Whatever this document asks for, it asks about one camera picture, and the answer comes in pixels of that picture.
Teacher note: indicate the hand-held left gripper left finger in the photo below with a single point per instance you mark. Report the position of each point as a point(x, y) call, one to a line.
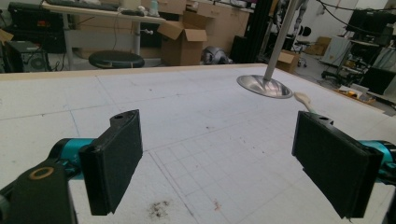
point(112, 161)

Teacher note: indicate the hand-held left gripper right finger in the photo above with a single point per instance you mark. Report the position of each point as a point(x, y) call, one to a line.
point(333, 158)

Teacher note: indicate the white spoon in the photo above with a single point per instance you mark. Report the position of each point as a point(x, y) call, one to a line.
point(304, 100)

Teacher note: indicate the black round stool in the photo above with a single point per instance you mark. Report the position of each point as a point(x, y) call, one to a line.
point(116, 59)

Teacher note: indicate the white cabinet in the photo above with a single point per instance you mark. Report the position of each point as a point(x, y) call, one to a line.
point(335, 51)

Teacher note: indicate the small cardboard box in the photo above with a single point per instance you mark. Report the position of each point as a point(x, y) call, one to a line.
point(287, 60)

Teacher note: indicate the metal stand with round base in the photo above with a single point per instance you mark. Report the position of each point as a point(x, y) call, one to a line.
point(270, 62)

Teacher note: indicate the black office chair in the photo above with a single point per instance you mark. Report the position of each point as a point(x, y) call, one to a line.
point(302, 40)

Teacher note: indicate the black computer tower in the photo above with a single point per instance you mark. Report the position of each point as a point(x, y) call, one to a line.
point(26, 56)

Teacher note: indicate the white desk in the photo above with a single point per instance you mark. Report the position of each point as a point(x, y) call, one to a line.
point(102, 25)

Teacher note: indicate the open cardboard box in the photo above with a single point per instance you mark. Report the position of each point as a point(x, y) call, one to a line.
point(182, 43)

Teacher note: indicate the black monitor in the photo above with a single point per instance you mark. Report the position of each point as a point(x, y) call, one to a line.
point(369, 21)

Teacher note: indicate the grey helmet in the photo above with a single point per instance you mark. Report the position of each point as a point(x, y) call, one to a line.
point(214, 56)

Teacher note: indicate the black case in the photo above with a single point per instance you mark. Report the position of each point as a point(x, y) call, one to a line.
point(34, 26)

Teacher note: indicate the stack of large cardboard boxes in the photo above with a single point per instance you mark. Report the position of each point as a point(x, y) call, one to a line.
point(218, 25)

